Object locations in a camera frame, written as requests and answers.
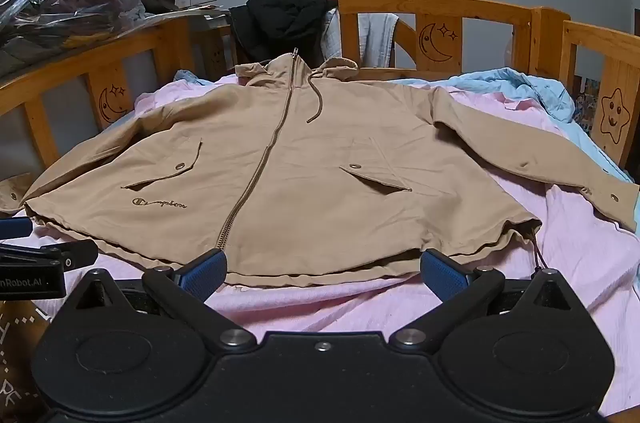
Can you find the black garment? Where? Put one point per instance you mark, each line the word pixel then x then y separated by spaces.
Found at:
pixel 280 20

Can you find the grey jeans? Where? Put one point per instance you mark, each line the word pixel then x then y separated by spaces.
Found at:
pixel 377 38

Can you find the brown patterned blanket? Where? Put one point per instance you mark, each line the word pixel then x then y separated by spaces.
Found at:
pixel 20 353

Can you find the wooden bed frame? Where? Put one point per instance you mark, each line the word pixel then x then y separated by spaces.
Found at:
pixel 380 3

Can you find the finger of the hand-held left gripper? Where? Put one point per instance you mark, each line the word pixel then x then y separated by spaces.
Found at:
pixel 15 228
pixel 70 253

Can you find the colourful printed cloth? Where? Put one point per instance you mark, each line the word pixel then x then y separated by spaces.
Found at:
pixel 589 103

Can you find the clear plastic bag of clothes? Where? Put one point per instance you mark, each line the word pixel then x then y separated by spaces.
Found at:
pixel 70 8

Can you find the pink bed sheet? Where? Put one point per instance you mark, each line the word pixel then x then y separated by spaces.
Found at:
pixel 575 253

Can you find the light blue blanket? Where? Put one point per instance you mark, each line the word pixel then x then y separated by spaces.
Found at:
pixel 525 88

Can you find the white cloth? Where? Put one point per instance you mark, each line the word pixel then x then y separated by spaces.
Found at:
pixel 330 35

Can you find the tan hooded zip jacket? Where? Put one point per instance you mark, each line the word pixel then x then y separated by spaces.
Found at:
pixel 310 163

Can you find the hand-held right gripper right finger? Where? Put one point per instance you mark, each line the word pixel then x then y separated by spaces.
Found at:
pixel 442 277

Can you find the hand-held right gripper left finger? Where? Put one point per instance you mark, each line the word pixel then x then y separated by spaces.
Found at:
pixel 202 277

